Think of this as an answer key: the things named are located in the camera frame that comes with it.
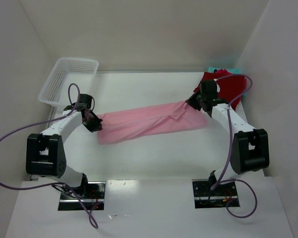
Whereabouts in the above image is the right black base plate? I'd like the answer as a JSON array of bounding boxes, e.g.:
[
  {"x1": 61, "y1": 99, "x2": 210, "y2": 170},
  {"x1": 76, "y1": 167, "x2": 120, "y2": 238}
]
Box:
[{"x1": 192, "y1": 179, "x2": 240, "y2": 209}]

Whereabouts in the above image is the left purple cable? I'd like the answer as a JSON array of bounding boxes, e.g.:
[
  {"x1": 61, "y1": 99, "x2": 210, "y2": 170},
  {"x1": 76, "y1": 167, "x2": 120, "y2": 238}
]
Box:
[{"x1": 0, "y1": 83, "x2": 100, "y2": 229}]

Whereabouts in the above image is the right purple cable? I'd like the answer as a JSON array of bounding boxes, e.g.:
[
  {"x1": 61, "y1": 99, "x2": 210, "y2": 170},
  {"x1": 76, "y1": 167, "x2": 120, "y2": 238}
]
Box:
[{"x1": 210, "y1": 74, "x2": 258, "y2": 219}]

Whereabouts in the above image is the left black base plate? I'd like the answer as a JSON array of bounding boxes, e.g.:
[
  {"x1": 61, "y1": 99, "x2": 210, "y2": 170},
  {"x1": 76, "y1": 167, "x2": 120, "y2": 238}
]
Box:
[{"x1": 57, "y1": 181, "x2": 106, "y2": 211}]

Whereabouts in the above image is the purple cable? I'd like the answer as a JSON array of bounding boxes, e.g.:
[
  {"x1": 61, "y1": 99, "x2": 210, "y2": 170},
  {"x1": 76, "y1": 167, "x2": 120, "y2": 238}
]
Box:
[
  {"x1": 0, "y1": 83, "x2": 100, "y2": 229},
  {"x1": 210, "y1": 74, "x2": 258, "y2": 219}
]

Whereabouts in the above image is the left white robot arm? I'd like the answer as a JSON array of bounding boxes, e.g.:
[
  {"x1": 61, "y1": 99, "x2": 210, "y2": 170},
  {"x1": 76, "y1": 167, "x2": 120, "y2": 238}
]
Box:
[{"x1": 26, "y1": 94, "x2": 102, "y2": 197}]

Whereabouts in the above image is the white plastic basket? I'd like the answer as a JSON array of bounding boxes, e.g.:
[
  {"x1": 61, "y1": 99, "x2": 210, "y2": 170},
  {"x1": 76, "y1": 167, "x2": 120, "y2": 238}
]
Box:
[{"x1": 38, "y1": 58, "x2": 99, "y2": 108}]

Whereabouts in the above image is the pink t shirt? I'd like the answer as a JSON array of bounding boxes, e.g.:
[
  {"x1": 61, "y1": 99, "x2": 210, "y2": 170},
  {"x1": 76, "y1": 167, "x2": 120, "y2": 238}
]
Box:
[{"x1": 97, "y1": 101, "x2": 207, "y2": 145}]

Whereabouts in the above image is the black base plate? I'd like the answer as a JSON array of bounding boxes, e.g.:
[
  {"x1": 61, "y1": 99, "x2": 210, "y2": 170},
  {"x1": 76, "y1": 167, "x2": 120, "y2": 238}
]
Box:
[
  {"x1": 57, "y1": 181, "x2": 106, "y2": 211},
  {"x1": 192, "y1": 179, "x2": 240, "y2": 209}
]

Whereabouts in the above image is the red t shirt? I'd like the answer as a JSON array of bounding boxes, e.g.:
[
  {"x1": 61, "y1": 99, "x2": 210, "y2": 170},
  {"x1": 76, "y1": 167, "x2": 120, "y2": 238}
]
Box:
[{"x1": 193, "y1": 69, "x2": 248, "y2": 112}]

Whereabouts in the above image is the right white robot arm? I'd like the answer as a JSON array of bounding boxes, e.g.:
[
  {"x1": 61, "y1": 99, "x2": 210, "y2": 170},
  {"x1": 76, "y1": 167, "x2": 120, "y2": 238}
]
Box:
[{"x1": 186, "y1": 79, "x2": 270, "y2": 191}]

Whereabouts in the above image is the teal t shirt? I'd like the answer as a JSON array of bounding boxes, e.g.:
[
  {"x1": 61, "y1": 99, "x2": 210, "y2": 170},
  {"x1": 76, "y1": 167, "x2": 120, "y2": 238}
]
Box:
[{"x1": 206, "y1": 65, "x2": 248, "y2": 98}]

